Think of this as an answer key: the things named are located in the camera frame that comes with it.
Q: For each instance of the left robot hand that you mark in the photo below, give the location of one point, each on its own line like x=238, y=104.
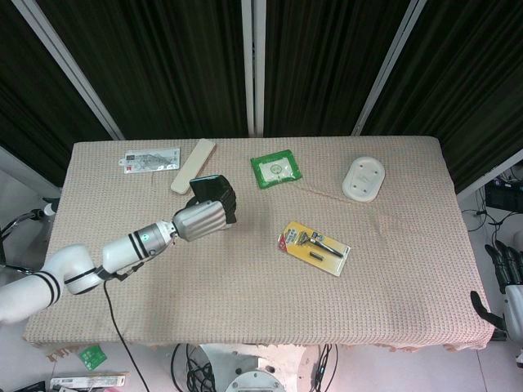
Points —
x=202, y=222

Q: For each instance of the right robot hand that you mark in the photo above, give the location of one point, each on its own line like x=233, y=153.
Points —
x=512, y=302

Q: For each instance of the black smartphone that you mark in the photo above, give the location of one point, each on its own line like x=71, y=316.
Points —
x=204, y=187

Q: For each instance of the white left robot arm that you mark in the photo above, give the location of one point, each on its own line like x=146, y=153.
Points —
x=77, y=267

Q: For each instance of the round silver robot base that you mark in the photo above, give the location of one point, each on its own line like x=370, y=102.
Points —
x=255, y=375

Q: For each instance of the beige flat stick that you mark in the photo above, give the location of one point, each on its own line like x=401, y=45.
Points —
x=196, y=163

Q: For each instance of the white blister pack card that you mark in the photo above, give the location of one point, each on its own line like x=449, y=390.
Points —
x=151, y=160

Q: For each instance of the pink waffle tablecloth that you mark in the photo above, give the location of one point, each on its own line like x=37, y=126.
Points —
x=245, y=294

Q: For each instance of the green wet wipes pack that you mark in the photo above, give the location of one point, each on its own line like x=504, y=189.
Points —
x=275, y=168

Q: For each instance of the razor in yellow blister pack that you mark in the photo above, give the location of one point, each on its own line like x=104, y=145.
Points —
x=314, y=249

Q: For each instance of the black pleated curtain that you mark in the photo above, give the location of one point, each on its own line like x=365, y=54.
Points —
x=28, y=102
x=163, y=65
x=470, y=81
x=327, y=65

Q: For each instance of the white oval soap dish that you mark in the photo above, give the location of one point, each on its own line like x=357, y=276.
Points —
x=363, y=179

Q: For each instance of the green circuit board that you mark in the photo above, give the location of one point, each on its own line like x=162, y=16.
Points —
x=92, y=357

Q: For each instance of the long white printed box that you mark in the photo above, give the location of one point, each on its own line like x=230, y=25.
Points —
x=88, y=380

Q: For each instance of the white upright frame post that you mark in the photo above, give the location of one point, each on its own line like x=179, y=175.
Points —
x=253, y=65

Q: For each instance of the metal tube chair frame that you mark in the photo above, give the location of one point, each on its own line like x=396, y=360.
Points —
x=24, y=220

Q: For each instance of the white slanted frame post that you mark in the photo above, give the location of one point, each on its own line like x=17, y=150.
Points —
x=388, y=65
x=69, y=67

